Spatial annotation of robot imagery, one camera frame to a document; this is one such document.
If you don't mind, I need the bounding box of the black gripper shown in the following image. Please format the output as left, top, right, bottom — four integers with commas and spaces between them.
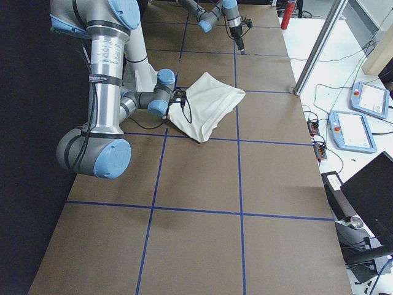
229, 25, 246, 55

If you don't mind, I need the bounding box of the cream long-sleeve printed shirt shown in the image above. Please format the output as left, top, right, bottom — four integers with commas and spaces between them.
168, 72, 246, 143

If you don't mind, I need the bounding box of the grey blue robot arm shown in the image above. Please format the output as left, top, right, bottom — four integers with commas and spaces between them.
50, 1, 175, 179
177, 0, 253, 55

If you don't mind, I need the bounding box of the red cylinder bottle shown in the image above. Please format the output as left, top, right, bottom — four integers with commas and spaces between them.
281, 0, 296, 30

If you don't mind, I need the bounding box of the orange black connector board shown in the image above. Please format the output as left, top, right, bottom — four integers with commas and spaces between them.
307, 120, 320, 136

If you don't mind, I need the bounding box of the wooden beige board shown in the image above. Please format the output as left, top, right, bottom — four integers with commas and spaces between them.
362, 25, 393, 76

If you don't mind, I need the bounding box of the near teach pendant tablet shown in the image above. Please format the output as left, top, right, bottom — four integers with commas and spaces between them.
328, 111, 377, 154

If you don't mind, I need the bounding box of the teach pendant tablet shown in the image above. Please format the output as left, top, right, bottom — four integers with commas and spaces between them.
328, 111, 377, 154
350, 82, 390, 119

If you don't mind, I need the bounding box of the far teach pendant tablet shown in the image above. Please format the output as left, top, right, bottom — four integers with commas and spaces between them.
350, 82, 390, 119

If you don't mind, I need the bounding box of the black box white label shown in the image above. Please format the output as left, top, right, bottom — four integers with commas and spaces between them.
321, 171, 345, 220

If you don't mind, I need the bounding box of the black monitor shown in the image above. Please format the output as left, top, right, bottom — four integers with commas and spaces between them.
341, 152, 392, 245

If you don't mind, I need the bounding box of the silver round knob device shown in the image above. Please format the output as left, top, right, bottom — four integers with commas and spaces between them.
349, 216, 364, 230

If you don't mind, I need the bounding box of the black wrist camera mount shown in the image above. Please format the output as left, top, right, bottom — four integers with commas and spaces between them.
169, 88, 187, 106
241, 16, 253, 29

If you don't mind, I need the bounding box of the white mast base plate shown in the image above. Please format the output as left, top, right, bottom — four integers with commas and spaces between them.
123, 60, 157, 92

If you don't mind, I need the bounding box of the aluminium frame post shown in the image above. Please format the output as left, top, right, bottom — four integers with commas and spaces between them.
294, 0, 349, 96

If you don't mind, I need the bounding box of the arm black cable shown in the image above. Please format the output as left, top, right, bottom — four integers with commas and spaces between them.
70, 42, 194, 173

